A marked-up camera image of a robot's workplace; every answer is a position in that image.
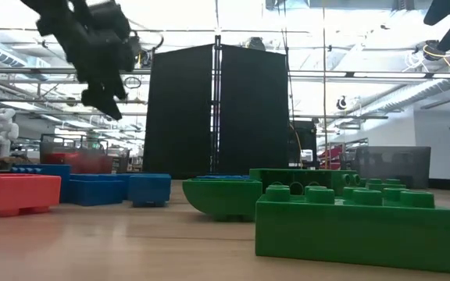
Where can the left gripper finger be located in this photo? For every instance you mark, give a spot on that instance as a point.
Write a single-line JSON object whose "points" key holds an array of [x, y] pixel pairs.
{"points": [[116, 87], [100, 103]]}

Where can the orange eight-stud brick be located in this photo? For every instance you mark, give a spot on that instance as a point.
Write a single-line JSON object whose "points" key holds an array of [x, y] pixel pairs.
{"points": [[59, 158], [92, 164], [18, 193]]}

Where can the green curved four-stud brick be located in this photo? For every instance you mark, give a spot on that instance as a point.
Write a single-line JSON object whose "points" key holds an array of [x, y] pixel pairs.
{"points": [[221, 197]]}

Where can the green eight-stud brick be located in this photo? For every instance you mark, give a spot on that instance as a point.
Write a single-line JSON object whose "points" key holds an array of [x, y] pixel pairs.
{"points": [[358, 238], [307, 177]]}

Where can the clear grey plastic bin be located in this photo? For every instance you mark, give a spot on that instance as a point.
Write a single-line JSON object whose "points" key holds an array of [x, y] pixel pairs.
{"points": [[113, 162], [393, 166]]}

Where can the blue eight-stud brick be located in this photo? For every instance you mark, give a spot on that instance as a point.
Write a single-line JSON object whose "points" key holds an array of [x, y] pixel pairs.
{"points": [[49, 171], [96, 191]]}

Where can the blue four-stud brick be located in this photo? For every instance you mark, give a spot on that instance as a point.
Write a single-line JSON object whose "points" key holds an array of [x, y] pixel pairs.
{"points": [[225, 177], [149, 189]]}

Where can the white humanoid robot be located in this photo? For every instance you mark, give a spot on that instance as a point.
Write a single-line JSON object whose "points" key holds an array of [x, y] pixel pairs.
{"points": [[2, 130]]}

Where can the black folding screen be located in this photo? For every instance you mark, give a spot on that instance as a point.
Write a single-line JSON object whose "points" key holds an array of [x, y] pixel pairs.
{"points": [[248, 117]]}

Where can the red storage bin shelf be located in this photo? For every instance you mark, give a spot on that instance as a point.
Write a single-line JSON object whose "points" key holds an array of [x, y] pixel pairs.
{"points": [[332, 156]]}

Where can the black equipment cart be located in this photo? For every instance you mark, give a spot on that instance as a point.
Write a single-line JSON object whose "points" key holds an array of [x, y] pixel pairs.
{"points": [[303, 142]]}

